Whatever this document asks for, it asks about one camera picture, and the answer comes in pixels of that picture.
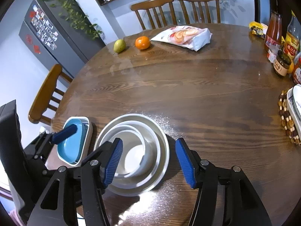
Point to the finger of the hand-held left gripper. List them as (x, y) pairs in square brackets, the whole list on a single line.
[(67, 133)]

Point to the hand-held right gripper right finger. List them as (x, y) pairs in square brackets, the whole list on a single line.
[(185, 162)]

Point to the green pear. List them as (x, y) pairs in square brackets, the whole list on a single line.
[(119, 46)]

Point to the red sauce bottle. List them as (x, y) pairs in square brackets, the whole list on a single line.
[(274, 33)]

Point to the orange mandarin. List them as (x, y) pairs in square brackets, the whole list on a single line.
[(142, 43)]

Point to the beaded wooden trivet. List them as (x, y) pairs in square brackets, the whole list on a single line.
[(285, 120)]

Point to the patterned rectangular dish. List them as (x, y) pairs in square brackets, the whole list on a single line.
[(292, 108)]

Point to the cluster of fridge magnets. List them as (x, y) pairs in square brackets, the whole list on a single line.
[(43, 28)]

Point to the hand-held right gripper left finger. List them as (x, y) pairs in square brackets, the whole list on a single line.
[(114, 162)]

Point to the yellow-capped oil bottle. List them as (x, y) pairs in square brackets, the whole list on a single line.
[(292, 40)]

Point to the small orange fruit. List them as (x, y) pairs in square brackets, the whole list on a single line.
[(291, 67)]

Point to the small white-lidded jar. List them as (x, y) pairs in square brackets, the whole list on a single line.
[(271, 56)]

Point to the small white rimmed bowl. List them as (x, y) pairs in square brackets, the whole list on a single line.
[(298, 98)]

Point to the grey refrigerator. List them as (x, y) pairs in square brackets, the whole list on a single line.
[(63, 49)]

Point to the brown sauce jar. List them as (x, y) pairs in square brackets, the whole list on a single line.
[(282, 64)]

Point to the trailing green plant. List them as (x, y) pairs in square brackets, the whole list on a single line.
[(70, 9)]

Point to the medium white bowl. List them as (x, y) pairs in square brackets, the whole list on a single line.
[(152, 155)]

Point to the large grey bowl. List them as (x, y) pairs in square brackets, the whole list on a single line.
[(131, 189)]

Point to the red sauce jar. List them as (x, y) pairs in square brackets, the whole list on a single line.
[(297, 71)]

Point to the white snack bag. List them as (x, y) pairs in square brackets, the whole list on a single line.
[(183, 37)]

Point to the white straight-sided rimmed bowl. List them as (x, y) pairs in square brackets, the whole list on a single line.
[(131, 157)]

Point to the yellow snack packet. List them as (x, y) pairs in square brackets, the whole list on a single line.
[(258, 30)]

